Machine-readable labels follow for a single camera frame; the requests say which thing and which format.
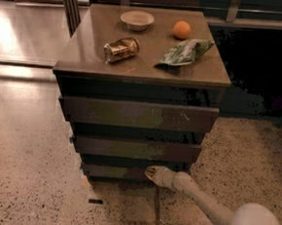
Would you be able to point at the brown top drawer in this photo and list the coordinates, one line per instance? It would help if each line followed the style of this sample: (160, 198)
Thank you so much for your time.
(138, 114)

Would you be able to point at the white ceramic bowl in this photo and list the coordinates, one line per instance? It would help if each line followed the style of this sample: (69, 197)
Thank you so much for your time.
(137, 20)

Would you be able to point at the brown drawer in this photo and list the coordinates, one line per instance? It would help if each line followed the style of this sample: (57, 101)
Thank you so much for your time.
(117, 173)
(138, 114)
(136, 149)

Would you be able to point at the brown drawer cabinet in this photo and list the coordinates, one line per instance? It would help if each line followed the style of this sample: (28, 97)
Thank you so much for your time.
(83, 71)

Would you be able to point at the gold soda can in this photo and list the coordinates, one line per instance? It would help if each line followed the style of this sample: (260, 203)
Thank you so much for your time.
(121, 49)

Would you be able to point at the green chip bag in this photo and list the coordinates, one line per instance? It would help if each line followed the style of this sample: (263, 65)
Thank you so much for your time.
(186, 52)

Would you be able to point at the orange fruit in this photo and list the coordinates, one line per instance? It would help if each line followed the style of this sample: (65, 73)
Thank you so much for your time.
(181, 30)

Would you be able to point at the brown middle drawer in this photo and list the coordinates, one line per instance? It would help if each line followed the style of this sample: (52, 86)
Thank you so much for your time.
(136, 149)

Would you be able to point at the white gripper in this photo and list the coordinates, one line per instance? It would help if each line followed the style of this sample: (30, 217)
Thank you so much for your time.
(165, 177)

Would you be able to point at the brown bottom drawer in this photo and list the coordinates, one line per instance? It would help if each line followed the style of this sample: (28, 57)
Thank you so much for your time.
(117, 173)

